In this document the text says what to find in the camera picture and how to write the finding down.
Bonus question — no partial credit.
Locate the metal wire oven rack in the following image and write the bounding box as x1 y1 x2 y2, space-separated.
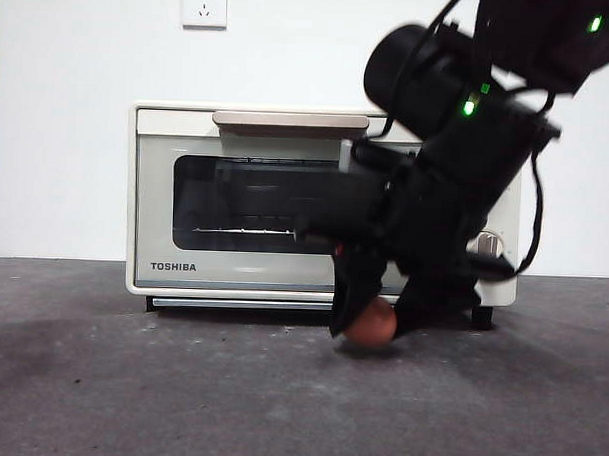
192 225 298 238

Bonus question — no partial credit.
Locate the white wall socket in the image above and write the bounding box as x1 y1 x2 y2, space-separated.
180 0 228 32

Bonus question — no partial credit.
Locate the glass oven door beige handle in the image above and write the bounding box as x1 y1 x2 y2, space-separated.
130 106 424 298

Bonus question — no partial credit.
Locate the brown egg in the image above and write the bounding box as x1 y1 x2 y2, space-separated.
342 296 398 348

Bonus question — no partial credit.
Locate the cream knob with beige grip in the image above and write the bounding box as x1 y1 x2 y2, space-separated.
476 229 505 257

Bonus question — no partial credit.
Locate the cream Toshiba toaster oven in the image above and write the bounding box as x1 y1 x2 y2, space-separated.
122 99 525 330

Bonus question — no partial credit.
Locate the silver crumb tray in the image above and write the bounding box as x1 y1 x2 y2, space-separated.
151 296 336 314

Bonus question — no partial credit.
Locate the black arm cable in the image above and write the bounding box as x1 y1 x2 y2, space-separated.
512 89 558 278

